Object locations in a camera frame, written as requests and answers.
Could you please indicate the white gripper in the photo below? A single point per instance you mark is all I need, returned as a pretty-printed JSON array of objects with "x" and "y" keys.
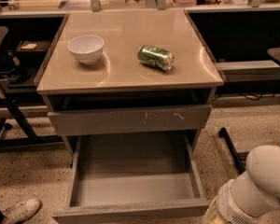
[{"x": 230, "y": 206}]

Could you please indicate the green soda can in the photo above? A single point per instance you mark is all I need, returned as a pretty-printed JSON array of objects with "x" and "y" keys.
[{"x": 156, "y": 57}]

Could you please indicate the grey top drawer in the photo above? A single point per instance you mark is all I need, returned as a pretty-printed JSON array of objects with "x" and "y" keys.
[{"x": 130, "y": 120}]

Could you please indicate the grey drawer cabinet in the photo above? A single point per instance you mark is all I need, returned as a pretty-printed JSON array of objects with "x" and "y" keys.
[{"x": 118, "y": 79}]

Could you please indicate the white sneaker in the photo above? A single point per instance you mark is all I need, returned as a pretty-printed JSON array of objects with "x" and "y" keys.
[{"x": 21, "y": 212}]

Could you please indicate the grey drawer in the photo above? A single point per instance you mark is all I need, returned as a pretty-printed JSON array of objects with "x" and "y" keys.
[
  {"x": 125, "y": 177},
  {"x": 130, "y": 120}
]

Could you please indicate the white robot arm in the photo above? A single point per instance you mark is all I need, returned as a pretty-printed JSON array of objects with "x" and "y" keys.
[{"x": 255, "y": 192}]

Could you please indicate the dark box on shelf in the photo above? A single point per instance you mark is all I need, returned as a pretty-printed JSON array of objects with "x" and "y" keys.
[{"x": 32, "y": 53}]

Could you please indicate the white ceramic bowl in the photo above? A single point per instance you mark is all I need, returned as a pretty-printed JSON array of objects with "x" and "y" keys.
[{"x": 86, "y": 49}]

